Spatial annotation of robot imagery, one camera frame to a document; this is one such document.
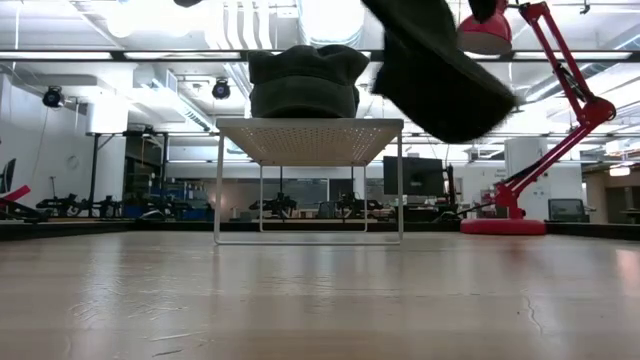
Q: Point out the dark green cap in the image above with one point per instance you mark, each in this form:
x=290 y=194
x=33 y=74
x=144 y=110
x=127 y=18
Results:
x=440 y=85

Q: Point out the dark green cloth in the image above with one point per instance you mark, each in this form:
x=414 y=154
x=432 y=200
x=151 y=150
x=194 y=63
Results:
x=305 y=85

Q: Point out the black background robot arm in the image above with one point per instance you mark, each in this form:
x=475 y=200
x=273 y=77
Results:
x=65 y=204
x=275 y=205
x=350 y=205

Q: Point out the black overhead beam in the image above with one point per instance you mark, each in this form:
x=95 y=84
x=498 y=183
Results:
x=150 y=55

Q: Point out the black ceiling spotlight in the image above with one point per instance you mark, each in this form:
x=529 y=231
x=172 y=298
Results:
x=221 y=90
x=53 y=96

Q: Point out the white pillar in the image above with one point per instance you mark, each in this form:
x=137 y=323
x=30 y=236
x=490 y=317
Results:
x=517 y=150

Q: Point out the black computer monitor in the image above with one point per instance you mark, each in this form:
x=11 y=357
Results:
x=412 y=175

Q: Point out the white perforated metal shelf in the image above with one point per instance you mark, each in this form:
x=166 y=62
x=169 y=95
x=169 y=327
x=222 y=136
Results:
x=310 y=140

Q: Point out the black metal stand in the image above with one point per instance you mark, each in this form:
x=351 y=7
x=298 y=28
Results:
x=94 y=170

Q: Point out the bright ceiling light panel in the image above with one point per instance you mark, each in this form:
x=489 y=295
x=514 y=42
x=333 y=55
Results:
x=620 y=170

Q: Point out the blue storage bins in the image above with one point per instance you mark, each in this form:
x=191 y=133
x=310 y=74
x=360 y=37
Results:
x=195 y=214

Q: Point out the small grey monitor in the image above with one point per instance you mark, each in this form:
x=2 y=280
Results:
x=566 y=210

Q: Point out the red desk lamp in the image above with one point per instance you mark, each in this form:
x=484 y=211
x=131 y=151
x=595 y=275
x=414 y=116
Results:
x=502 y=227

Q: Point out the dark angled monitor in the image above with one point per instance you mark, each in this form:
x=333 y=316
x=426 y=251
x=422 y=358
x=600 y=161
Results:
x=7 y=175

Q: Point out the red background item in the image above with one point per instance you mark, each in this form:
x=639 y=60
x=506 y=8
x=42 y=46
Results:
x=15 y=195

